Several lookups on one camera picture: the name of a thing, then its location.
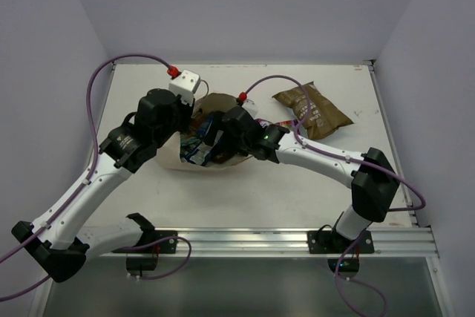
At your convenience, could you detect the blue snack packet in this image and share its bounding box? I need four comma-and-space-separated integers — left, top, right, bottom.
180, 114, 223, 166

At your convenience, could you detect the beige paper bag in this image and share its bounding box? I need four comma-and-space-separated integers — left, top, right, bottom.
155, 93, 250, 171

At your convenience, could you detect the light blue snack bag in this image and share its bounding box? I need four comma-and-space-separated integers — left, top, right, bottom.
272, 82, 353, 140

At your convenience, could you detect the purple pink candy bag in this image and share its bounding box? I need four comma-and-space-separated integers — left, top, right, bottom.
257, 118, 298, 130

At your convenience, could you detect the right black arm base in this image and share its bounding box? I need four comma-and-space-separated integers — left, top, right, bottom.
307, 224, 375, 278

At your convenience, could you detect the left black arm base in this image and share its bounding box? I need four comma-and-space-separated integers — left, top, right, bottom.
112, 230, 177, 277

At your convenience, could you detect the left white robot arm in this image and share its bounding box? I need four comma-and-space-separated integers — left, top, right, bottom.
12, 88, 195, 283

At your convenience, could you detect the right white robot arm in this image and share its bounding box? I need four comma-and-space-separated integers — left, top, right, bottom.
204, 106, 399, 252

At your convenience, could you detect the green snack packet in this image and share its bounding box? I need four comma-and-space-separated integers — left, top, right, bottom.
180, 136, 201, 155

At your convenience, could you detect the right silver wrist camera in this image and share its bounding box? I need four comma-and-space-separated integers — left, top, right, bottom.
237, 92, 258, 118

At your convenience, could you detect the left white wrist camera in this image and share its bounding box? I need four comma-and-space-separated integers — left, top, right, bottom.
168, 70, 201, 107

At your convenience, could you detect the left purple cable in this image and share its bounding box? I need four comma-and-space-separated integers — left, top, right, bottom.
0, 53, 193, 301

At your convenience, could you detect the aluminium mounting rail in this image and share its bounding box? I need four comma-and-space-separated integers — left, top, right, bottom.
73, 221, 437, 259

